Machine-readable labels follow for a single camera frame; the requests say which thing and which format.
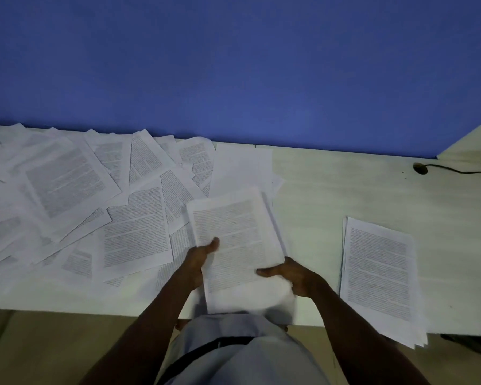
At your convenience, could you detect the person's left forearm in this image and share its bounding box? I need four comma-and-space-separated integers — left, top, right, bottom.
79, 270, 197, 385

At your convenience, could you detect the person's left hand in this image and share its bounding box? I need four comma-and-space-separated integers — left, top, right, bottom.
175, 237, 220, 291

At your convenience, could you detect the black cable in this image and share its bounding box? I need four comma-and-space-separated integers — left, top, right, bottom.
424, 163, 481, 177

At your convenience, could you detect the printed paper bundle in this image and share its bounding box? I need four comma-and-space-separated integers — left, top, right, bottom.
185, 187, 297, 317

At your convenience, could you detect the person's right hand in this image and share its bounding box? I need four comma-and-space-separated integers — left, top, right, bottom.
256, 257, 329, 298

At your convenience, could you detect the white shirt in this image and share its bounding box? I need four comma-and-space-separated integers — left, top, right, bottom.
156, 312, 331, 385

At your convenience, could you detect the black strap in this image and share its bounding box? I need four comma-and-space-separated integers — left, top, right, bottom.
158, 335, 257, 385

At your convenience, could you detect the person's right forearm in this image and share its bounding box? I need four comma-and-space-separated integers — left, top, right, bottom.
308, 278, 433, 385

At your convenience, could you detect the neat stack of printed sheets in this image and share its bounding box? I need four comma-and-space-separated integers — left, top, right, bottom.
338, 216, 429, 350

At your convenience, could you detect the spread of printed papers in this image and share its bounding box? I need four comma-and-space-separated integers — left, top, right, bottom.
0, 123, 285, 301

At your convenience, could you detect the black office chair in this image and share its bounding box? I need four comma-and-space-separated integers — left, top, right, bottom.
440, 334, 481, 360

